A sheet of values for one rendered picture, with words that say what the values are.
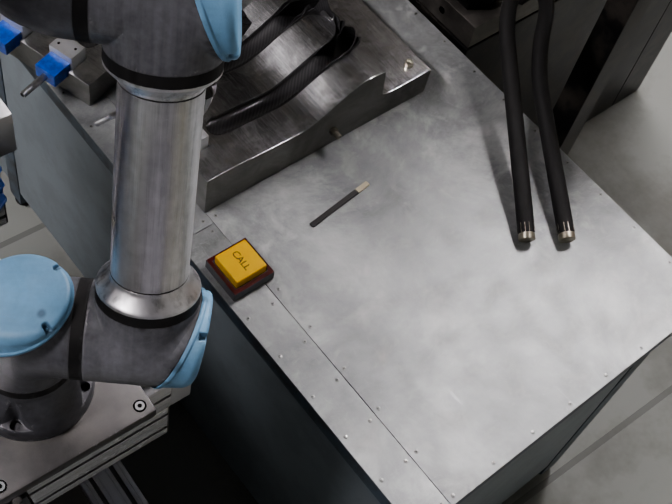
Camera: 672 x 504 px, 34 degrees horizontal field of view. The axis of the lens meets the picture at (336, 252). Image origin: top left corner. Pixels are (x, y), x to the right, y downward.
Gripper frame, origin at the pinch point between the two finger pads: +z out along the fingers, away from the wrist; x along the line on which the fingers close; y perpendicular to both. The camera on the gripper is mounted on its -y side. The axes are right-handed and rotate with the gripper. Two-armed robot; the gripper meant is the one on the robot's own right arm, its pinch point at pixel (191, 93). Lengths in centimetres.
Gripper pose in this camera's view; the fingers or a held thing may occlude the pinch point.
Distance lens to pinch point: 173.9
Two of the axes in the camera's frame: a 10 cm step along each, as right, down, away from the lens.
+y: -7.7, 4.7, -4.4
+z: -1.5, 5.3, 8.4
